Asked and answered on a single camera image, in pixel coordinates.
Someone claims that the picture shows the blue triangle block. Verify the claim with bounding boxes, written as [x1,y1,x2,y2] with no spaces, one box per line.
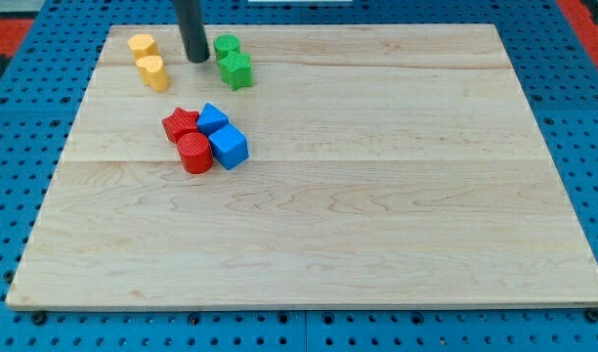
[196,103,230,136]

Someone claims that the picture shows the blue cube block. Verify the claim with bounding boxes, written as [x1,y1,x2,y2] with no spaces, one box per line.
[209,124,249,170]

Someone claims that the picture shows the red cylinder block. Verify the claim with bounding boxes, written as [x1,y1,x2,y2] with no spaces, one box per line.
[177,132,213,174]

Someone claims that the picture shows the green star block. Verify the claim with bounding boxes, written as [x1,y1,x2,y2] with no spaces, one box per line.
[218,51,253,91]

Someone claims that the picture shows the red star block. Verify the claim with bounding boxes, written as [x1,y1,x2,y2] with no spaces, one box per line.
[162,108,199,144]

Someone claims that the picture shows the green cylinder block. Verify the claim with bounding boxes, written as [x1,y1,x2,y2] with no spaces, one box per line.
[213,33,241,62]

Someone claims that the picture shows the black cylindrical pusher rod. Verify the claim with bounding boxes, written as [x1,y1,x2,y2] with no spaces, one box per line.
[172,0,210,64]

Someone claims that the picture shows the yellow heart block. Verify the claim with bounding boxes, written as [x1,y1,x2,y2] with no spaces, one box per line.
[136,56,169,92]

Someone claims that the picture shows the yellow hexagon block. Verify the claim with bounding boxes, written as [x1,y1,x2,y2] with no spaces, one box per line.
[127,33,159,61]

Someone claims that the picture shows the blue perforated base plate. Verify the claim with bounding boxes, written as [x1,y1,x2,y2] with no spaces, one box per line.
[0,0,598,351]

